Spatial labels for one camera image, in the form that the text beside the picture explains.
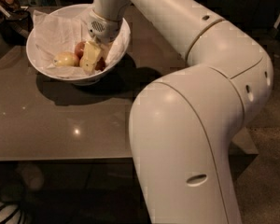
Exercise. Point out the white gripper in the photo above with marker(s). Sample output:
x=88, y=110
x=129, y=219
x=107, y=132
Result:
x=104, y=29

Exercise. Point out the red apple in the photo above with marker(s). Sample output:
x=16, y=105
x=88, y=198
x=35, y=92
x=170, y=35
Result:
x=79, y=49
x=100, y=65

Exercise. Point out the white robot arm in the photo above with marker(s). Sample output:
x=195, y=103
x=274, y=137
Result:
x=181, y=125

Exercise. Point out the red apple back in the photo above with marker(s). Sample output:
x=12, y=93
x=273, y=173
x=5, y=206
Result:
x=79, y=49

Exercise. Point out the yellow-green apple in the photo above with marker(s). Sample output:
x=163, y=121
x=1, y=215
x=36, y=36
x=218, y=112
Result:
x=66, y=59

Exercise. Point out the white ceramic bowl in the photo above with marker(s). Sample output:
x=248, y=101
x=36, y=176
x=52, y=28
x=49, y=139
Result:
x=37, y=59

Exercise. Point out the white crumpled paper liner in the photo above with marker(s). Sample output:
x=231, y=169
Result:
x=53, y=31

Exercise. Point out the dark bag with strap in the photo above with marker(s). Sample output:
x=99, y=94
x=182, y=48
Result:
x=16, y=29

